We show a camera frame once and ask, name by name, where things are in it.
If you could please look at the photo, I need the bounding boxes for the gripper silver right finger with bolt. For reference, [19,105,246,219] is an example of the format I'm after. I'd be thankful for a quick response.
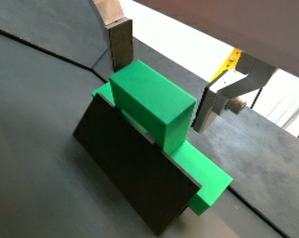
[192,52,276,133]

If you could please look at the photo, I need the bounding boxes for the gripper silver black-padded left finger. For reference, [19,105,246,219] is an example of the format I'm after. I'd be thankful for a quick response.
[91,0,133,71]

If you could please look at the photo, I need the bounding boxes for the green bridge-shaped block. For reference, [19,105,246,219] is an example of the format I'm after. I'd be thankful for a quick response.
[93,60,233,215]

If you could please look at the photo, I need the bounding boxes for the black metal fixture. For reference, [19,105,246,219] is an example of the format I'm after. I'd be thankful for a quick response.
[74,94,201,235]

